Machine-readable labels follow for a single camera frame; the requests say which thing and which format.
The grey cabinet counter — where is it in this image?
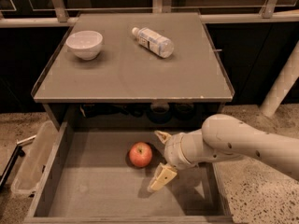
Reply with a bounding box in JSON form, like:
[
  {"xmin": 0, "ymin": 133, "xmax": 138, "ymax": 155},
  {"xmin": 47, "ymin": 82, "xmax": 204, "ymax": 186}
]
[{"xmin": 32, "ymin": 13, "xmax": 234, "ymax": 126}]

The open grey top drawer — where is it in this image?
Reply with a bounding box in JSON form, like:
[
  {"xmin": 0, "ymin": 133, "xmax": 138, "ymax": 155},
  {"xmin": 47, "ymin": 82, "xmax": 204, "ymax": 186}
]
[{"xmin": 24, "ymin": 123, "xmax": 234, "ymax": 224}]

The metal railing frame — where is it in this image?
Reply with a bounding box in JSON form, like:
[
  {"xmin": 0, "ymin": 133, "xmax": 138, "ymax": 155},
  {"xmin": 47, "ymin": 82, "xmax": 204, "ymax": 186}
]
[{"xmin": 0, "ymin": 0, "xmax": 299, "ymax": 27}]

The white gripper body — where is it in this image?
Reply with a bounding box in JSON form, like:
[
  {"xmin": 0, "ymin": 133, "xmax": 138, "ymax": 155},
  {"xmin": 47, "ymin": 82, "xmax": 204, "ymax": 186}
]
[{"xmin": 164, "ymin": 130, "xmax": 218, "ymax": 170}]

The black metal bar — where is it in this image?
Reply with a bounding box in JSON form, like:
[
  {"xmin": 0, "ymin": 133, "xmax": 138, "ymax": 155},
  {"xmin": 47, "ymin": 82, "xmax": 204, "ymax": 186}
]
[{"xmin": 0, "ymin": 135, "xmax": 36, "ymax": 191}]

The white ceramic bowl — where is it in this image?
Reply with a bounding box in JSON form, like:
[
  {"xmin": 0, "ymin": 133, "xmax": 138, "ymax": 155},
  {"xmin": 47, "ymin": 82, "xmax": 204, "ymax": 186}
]
[{"xmin": 65, "ymin": 31, "xmax": 104, "ymax": 61}]

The black tape roll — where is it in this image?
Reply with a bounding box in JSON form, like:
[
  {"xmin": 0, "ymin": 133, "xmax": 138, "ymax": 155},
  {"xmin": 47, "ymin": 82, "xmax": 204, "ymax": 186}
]
[{"xmin": 173, "ymin": 104, "xmax": 195, "ymax": 120}]

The clear plastic bin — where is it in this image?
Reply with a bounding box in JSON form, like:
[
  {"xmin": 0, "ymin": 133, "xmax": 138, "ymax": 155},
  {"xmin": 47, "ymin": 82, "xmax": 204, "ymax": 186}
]
[{"xmin": 11, "ymin": 120, "xmax": 58, "ymax": 196}]

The blue tape roll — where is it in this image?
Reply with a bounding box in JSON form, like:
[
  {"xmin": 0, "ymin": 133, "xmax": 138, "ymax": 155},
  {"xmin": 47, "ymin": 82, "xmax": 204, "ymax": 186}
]
[{"xmin": 147, "ymin": 104, "xmax": 172, "ymax": 124}]

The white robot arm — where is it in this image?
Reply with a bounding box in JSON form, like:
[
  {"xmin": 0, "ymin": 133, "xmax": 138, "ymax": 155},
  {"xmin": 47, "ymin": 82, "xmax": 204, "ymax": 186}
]
[{"xmin": 148, "ymin": 114, "xmax": 299, "ymax": 192}]

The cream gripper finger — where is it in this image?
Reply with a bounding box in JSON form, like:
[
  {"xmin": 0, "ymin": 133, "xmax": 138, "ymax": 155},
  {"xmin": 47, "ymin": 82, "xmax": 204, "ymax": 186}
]
[
  {"xmin": 154, "ymin": 131, "xmax": 172, "ymax": 145},
  {"xmin": 147, "ymin": 163, "xmax": 178, "ymax": 192}
]

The red apple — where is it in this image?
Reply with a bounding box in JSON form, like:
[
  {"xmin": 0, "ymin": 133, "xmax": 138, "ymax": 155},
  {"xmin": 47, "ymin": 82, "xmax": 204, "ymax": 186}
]
[{"xmin": 129, "ymin": 142, "xmax": 152, "ymax": 168}]

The clear plastic water bottle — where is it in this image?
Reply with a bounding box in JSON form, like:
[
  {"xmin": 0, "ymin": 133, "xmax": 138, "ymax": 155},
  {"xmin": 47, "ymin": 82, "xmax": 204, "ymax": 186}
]
[{"xmin": 132, "ymin": 27, "xmax": 174, "ymax": 59}]

